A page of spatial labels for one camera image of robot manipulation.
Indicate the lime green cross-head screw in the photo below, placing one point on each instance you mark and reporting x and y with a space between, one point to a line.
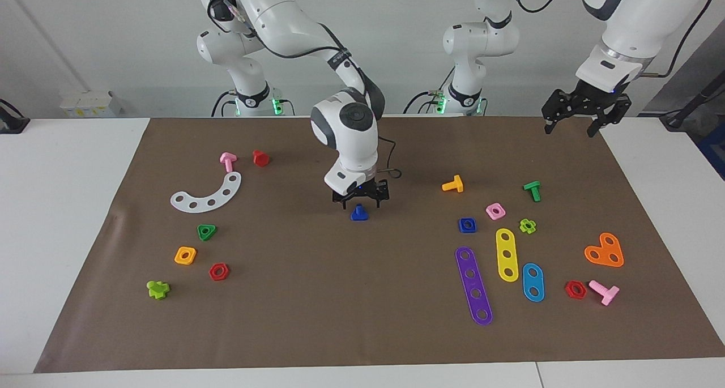
157 290

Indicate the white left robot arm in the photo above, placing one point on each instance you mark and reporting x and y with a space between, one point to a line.
481 39

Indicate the black stand pole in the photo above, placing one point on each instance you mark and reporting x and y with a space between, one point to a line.
679 119

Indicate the yellow three-hole plastic strip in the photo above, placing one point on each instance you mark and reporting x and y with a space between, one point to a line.
506 246

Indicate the red plastic screw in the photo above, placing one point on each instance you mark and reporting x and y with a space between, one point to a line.
260 160

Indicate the purple four-hole plastic strip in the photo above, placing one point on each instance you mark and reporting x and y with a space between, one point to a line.
474 284

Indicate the black clamp device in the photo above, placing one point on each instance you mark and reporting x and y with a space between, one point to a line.
11 124

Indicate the green triangular plastic nut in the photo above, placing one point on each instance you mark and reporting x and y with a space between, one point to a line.
213 227

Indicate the pink square plastic nut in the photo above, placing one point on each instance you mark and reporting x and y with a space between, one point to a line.
502 212

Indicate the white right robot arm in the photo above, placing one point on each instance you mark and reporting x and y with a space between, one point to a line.
345 133

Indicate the blue triangle-head plastic screw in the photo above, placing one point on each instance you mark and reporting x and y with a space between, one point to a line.
358 215

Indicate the blue square plastic nut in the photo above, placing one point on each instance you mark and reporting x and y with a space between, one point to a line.
461 229

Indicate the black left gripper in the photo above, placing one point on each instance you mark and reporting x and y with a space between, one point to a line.
595 99

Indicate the pink plastic screw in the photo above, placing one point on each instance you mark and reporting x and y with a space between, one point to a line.
227 158
609 294

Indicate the blue crate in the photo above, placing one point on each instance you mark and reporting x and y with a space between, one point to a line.
715 156

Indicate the orange three-hole angled plate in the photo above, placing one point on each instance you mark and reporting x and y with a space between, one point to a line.
604 251

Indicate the white curved five-hole plate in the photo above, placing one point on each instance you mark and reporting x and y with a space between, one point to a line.
218 197

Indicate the brown table mat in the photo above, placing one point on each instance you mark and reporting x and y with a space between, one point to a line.
362 297

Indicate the white socket box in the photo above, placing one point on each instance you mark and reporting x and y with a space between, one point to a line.
90 105

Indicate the orange plastic screw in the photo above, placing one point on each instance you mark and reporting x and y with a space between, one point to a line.
458 184

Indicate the orange square plastic nut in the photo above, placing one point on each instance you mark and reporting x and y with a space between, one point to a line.
178 260

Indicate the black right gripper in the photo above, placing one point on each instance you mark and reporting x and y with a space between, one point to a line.
362 192

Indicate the green plastic screw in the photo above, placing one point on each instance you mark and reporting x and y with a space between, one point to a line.
531 186

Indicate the red hexagonal plastic nut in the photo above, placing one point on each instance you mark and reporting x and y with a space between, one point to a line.
225 273
583 290

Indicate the blue two-hole plastic strip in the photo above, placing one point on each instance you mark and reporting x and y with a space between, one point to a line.
533 282

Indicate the lime green cross nut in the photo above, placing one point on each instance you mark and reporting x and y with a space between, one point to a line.
522 224

